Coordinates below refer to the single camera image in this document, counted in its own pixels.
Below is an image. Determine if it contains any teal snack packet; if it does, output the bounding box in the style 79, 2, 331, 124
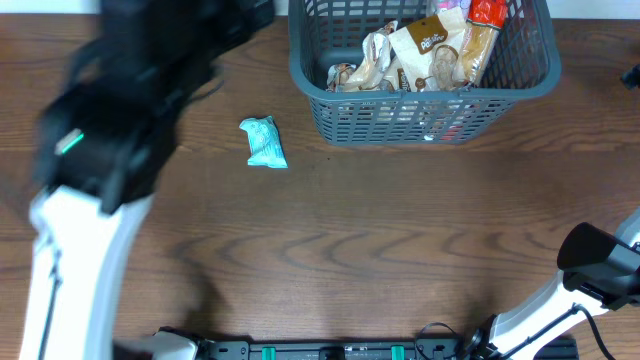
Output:
239, 116, 288, 169

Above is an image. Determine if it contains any black mounting rail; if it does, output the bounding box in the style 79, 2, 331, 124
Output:
114, 327, 581, 360

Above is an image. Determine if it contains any grey plastic lattice basket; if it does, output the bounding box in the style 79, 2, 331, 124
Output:
289, 0, 562, 146

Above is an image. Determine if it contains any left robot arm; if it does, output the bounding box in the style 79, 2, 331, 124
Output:
20, 0, 275, 359

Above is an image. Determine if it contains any tissue pocket pack bundle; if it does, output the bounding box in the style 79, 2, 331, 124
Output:
426, 0, 472, 17

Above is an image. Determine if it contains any beige snack pouch with barcode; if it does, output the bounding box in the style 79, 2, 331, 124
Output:
326, 59, 410, 93

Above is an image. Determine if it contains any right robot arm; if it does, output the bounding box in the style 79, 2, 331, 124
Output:
457, 211, 639, 360

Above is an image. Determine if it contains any orange pasta package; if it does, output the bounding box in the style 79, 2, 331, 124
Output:
452, 0, 508, 86

